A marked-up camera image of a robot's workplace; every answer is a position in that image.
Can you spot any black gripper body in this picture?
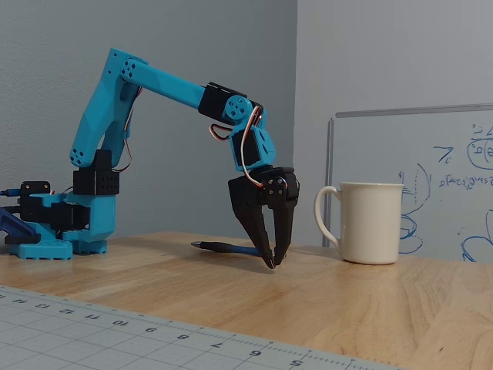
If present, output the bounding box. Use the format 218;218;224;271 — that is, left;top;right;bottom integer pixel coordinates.
227;164;302;211

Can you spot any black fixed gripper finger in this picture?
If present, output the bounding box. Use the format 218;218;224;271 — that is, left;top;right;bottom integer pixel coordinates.
230;203;274;270

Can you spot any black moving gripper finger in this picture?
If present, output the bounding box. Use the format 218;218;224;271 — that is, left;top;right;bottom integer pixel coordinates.
265;174;297;268

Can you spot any blue robot arm with base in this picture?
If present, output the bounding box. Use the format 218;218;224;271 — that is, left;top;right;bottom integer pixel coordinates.
5;47;277;261

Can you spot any dark blue pen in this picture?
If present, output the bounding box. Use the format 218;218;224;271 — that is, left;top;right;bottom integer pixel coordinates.
191;240;276;258

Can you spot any white ceramic mug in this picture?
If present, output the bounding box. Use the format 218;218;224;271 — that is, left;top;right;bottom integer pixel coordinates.
314;181;405;266

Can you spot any whiteboard with blue writing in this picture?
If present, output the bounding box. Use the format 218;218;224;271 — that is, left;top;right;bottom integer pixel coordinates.
326;103;493;264

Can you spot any grey gridded cutting mat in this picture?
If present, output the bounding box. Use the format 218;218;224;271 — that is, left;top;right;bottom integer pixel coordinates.
0;284;410;370

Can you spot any dark blue table clamp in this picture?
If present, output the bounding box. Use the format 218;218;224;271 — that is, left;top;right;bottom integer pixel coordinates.
0;205;42;246

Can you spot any white red wrist servo cable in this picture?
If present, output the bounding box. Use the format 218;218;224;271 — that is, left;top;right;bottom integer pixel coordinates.
209;105;267;190

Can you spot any white red shoulder servo cable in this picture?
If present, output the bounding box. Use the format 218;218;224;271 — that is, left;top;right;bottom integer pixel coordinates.
111;86;144;173

